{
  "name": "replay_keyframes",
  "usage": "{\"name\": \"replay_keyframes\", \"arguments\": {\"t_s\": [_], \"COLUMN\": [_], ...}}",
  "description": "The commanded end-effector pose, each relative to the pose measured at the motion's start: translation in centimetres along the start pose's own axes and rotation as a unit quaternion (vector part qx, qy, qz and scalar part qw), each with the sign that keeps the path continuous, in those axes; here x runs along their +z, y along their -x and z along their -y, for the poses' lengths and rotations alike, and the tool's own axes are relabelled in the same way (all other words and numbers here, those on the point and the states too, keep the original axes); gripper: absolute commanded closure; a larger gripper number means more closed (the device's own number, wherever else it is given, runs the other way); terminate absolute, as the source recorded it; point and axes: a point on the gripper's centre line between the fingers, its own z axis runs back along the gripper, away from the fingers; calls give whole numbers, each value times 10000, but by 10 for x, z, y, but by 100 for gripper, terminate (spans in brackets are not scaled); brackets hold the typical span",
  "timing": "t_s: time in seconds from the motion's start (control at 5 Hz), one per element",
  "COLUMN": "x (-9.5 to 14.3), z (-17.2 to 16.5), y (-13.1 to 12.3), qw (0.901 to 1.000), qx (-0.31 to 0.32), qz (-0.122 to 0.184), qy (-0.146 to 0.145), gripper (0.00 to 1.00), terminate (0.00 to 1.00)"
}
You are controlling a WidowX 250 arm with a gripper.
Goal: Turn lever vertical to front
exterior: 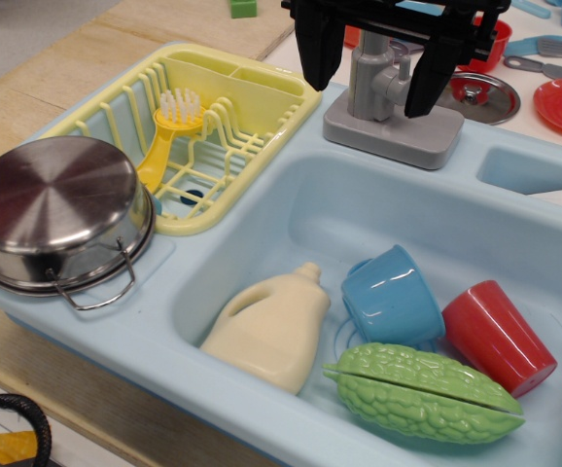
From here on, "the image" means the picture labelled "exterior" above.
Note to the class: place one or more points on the green block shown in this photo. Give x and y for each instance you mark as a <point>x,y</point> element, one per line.
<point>243,8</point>

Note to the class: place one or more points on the red plastic cup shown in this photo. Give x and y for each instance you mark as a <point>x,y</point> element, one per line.
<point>485,326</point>

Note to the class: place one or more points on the blue plastic cup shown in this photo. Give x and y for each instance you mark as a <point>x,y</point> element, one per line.
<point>389,300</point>

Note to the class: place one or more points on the grey toy spatula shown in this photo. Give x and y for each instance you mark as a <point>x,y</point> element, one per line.
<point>549,47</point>

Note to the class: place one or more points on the blue toy fork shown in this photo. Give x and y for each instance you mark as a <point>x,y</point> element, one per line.
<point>529,46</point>

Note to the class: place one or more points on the grey toy faucet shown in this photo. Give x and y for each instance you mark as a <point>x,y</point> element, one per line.
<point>369,115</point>

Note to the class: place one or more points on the light blue toy sink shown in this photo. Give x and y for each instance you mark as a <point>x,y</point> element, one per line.
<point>131,376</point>

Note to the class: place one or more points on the yellow object bottom left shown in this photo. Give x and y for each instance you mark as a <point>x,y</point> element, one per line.
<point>17,446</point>

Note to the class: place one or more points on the steel pot lid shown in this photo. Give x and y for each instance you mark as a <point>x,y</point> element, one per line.
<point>480,98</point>

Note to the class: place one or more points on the green bitter gourd toy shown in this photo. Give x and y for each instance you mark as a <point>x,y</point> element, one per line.
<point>423,394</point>

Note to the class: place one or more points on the yellow dish rack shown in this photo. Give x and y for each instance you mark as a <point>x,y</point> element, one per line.
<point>251,110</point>

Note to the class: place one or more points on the cream detergent bottle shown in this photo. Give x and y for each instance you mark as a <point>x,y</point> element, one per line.
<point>271,329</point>

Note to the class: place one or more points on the stainless steel pot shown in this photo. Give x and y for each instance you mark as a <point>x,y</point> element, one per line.
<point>73,214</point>

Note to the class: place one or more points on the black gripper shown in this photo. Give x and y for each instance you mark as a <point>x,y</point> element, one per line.
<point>463,29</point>

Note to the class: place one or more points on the yellow dish brush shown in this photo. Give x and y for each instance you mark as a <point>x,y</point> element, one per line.
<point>179,114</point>

